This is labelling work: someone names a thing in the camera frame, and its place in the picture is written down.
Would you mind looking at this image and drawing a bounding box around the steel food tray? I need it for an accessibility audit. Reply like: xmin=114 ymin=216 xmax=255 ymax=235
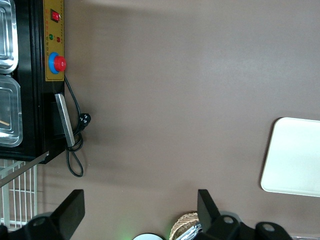
xmin=0 ymin=74 xmax=24 ymax=147
xmin=0 ymin=0 xmax=19 ymax=75

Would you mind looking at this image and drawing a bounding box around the red mushroom button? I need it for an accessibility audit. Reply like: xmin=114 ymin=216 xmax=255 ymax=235
xmin=48 ymin=51 xmax=68 ymax=75

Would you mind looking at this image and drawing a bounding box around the yellow control panel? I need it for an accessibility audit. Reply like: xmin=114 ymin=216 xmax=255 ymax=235
xmin=42 ymin=0 xmax=66 ymax=82

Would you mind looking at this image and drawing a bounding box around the grey machine handle bar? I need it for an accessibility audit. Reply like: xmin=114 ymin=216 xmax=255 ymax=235
xmin=54 ymin=92 xmax=76 ymax=148

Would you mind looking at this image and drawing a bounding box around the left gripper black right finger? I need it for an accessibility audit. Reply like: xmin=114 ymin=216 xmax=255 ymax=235
xmin=197 ymin=189 xmax=242 ymax=240

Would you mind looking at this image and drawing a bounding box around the thin metal lever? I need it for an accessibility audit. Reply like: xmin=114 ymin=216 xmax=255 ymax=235
xmin=0 ymin=151 xmax=50 ymax=188

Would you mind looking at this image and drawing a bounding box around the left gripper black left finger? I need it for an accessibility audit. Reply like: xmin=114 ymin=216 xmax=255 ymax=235
xmin=7 ymin=189 xmax=86 ymax=240

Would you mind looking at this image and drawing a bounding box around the beige plastic tray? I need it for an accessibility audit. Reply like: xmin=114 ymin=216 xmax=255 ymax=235
xmin=260 ymin=116 xmax=320 ymax=198

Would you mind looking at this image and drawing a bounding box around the black power cable with plug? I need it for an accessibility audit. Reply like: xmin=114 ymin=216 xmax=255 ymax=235
xmin=63 ymin=74 xmax=92 ymax=178

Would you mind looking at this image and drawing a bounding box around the black food warmer machine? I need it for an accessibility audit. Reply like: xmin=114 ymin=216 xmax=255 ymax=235
xmin=0 ymin=0 xmax=67 ymax=165

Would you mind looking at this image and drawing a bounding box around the white wire basket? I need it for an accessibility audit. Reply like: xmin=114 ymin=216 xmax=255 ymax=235
xmin=0 ymin=159 xmax=38 ymax=230

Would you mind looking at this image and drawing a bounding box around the red rocker switch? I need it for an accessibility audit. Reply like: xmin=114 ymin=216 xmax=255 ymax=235
xmin=50 ymin=9 xmax=61 ymax=23

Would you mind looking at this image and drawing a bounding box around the light wicker basket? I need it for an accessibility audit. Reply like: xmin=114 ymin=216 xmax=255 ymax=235
xmin=169 ymin=211 xmax=201 ymax=240

